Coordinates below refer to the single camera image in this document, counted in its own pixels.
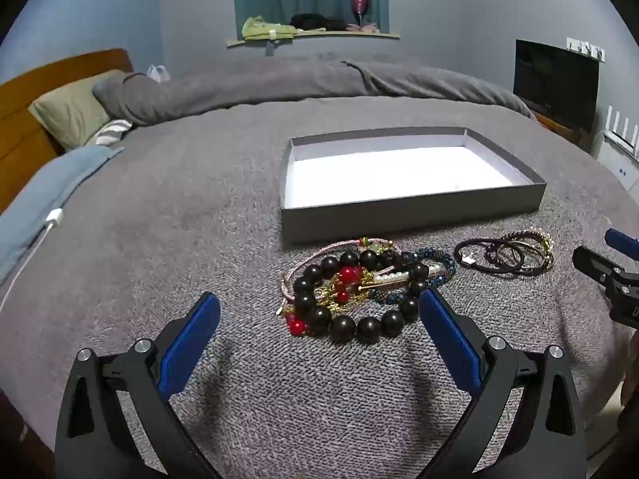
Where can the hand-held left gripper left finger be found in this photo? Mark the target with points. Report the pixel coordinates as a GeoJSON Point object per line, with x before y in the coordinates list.
{"type": "Point", "coordinates": [189, 344]}

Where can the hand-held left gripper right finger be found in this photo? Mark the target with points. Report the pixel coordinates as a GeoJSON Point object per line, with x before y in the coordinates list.
{"type": "Point", "coordinates": [449, 339]}

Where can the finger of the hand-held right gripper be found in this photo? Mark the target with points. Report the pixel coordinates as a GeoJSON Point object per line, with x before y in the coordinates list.
{"type": "Point", "coordinates": [591, 262]}
{"type": "Point", "coordinates": [621, 242]}

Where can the grey cardboard box tray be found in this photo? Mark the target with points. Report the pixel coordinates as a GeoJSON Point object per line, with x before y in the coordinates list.
{"type": "Point", "coordinates": [399, 174]}

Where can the person's right hand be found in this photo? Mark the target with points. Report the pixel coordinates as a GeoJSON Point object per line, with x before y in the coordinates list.
{"type": "Point", "coordinates": [630, 389]}

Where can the white appliance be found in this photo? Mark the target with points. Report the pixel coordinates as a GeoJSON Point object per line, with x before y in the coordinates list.
{"type": "Point", "coordinates": [619, 164]}

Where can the grey knit bedspread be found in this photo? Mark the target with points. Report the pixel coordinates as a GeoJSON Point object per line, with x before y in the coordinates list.
{"type": "Point", "coordinates": [150, 259]}

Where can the white router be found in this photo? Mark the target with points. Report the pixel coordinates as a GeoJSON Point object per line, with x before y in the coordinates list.
{"type": "Point", "coordinates": [624, 134]}

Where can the wooden stand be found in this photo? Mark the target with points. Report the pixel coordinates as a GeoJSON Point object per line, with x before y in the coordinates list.
{"type": "Point", "coordinates": [564, 132]}

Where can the black monitor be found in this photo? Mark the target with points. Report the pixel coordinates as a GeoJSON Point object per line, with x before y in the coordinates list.
{"type": "Point", "coordinates": [554, 85]}

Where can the blue-grey pillow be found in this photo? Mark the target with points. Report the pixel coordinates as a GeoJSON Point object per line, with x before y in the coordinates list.
{"type": "Point", "coordinates": [50, 184]}

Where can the striped pillow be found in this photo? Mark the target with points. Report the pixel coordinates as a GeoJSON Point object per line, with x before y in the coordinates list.
{"type": "Point", "coordinates": [112, 132]}

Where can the olive green pillow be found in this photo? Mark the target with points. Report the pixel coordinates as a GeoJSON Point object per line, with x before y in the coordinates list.
{"type": "Point", "coordinates": [70, 110]}

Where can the white plastic bag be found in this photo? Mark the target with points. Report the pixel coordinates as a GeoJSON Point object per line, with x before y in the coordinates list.
{"type": "Point", "coordinates": [158, 74]}

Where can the wooden headboard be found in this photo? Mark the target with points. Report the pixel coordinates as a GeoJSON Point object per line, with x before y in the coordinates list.
{"type": "Point", "coordinates": [20, 124]}

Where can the grey duvet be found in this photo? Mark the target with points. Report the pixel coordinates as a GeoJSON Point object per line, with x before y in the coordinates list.
{"type": "Point", "coordinates": [299, 80]}

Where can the wooden windowsill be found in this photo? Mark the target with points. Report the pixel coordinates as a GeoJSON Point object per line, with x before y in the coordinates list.
{"type": "Point", "coordinates": [349, 35]}

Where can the pink cloth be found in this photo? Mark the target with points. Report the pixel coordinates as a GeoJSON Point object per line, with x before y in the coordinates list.
{"type": "Point", "coordinates": [370, 28]}

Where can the green cloth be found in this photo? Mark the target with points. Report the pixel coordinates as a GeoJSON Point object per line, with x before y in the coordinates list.
{"type": "Point", "coordinates": [264, 27]}

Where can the black cloth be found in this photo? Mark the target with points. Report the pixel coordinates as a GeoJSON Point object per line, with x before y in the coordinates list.
{"type": "Point", "coordinates": [314, 21]}

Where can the wall socket with plugs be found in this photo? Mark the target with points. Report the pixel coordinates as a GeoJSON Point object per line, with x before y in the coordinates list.
{"type": "Point", "coordinates": [586, 50]}

